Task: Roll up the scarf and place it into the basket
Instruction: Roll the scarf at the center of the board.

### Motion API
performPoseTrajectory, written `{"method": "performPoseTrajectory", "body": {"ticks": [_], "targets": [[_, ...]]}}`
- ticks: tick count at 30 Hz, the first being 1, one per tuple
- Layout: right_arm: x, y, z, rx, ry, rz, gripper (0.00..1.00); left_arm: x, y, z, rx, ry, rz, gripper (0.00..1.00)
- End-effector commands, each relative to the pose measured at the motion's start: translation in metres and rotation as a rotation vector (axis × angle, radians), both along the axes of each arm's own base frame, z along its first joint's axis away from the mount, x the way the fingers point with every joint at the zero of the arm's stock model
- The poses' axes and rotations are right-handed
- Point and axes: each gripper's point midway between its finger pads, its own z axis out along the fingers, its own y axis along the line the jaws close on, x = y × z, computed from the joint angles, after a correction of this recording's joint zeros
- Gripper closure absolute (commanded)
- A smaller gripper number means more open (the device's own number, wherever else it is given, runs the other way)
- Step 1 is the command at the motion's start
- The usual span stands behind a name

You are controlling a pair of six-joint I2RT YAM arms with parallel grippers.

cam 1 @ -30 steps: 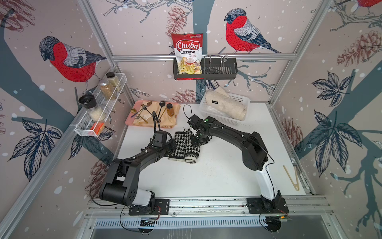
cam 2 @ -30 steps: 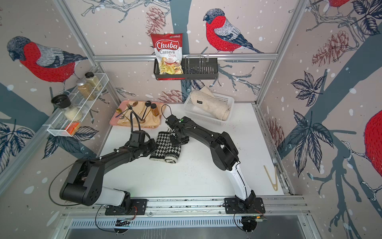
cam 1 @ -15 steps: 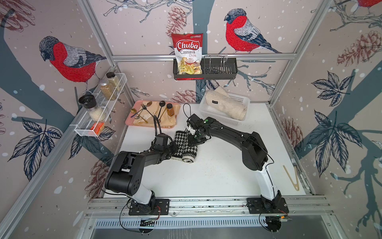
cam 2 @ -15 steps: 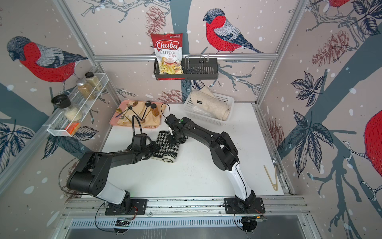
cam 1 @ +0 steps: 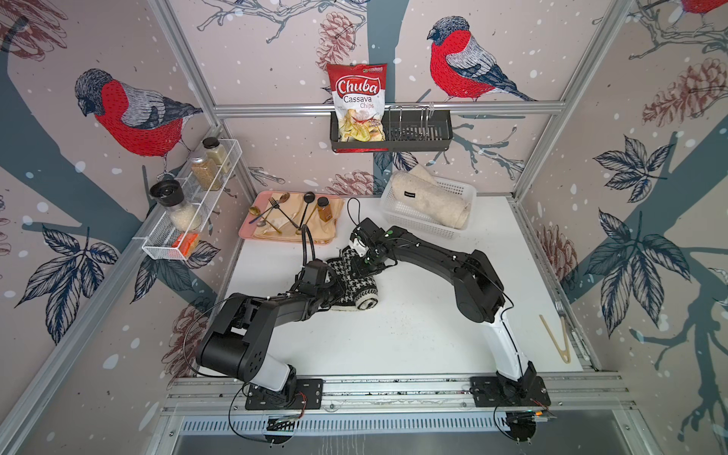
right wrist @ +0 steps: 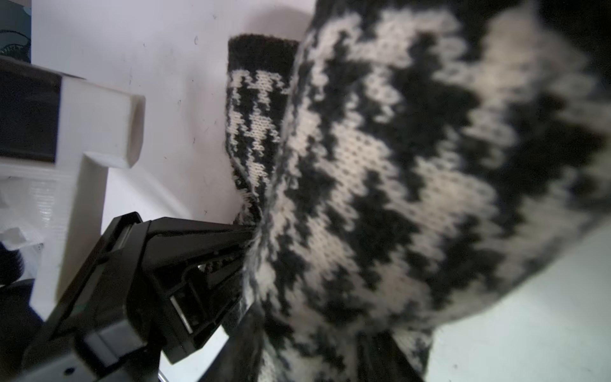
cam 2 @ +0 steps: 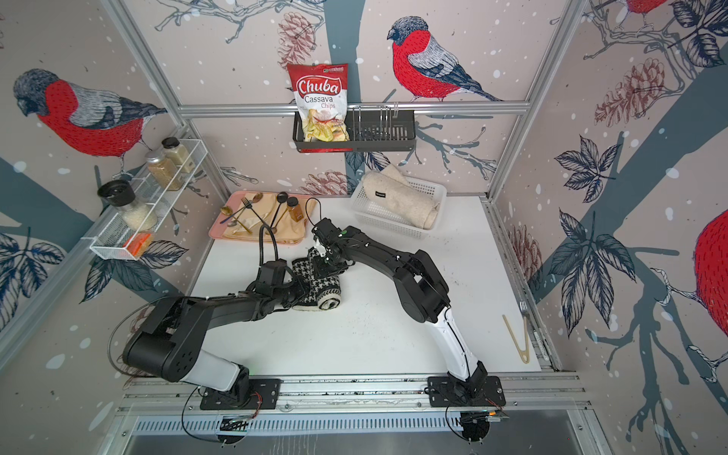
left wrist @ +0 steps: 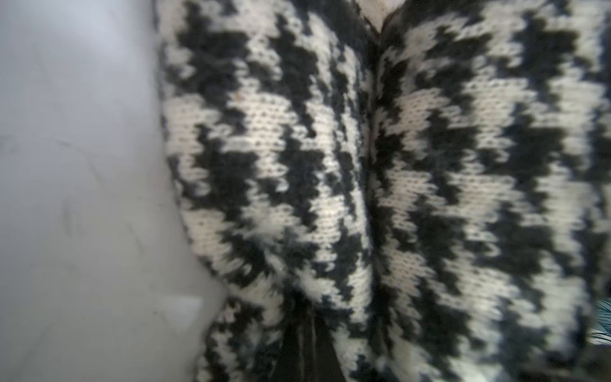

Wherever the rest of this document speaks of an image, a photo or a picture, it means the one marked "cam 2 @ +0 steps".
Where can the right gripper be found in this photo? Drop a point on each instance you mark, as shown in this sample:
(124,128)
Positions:
(339,269)

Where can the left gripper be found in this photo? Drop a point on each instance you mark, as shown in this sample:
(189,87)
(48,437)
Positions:
(300,289)

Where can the black white patterned scarf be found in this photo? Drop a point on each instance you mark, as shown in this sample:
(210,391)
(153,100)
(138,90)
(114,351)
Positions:
(324,294)

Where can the white plastic basket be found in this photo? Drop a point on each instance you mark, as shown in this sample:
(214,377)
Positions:
(369,212)

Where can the beige knitted scarf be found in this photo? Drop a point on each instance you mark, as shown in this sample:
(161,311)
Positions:
(390,189)

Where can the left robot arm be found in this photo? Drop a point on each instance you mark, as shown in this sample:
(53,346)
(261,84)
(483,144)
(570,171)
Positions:
(169,344)

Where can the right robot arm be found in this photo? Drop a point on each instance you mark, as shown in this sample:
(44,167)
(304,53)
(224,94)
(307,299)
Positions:
(421,289)

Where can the small amber spice bottle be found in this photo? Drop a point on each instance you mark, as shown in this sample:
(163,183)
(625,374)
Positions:
(294,209)

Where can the beige cloth on tray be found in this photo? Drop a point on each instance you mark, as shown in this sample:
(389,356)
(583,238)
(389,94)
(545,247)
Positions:
(284,227)

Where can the black ladle spoon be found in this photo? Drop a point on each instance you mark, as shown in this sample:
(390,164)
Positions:
(281,200)

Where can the pink tray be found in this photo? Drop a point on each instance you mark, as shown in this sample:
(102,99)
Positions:
(219,224)

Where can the black gold fork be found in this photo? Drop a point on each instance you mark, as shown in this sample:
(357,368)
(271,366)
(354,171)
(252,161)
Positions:
(249,206)

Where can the gold spoon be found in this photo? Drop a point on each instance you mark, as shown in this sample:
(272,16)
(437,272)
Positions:
(231,219)

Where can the small orange box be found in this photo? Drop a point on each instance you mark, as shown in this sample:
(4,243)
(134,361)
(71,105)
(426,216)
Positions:
(137,245)

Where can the spice jar silver lid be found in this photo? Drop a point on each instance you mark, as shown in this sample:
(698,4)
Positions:
(164,171)

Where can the red cassava chips bag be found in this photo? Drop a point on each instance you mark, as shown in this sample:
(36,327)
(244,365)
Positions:
(321,95)

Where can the spice jar black lid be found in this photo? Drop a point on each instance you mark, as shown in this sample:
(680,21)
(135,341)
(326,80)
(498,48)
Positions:
(178,154)

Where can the large jar black lid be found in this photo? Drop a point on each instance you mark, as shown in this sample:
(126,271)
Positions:
(136,214)

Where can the beige plastic tongs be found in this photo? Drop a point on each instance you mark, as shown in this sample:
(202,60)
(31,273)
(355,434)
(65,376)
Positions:
(520,340)

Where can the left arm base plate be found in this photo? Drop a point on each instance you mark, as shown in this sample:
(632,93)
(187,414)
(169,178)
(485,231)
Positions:
(250,394)

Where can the black wire wall basket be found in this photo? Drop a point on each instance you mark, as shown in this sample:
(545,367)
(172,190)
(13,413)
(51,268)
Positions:
(383,130)

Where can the white wire wall shelf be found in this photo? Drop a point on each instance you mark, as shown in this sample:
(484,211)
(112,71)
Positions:
(108,243)

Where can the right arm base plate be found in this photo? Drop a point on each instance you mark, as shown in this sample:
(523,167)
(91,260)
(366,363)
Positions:
(446,392)

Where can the aluminium front rail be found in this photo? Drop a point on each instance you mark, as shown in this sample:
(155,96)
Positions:
(299,394)

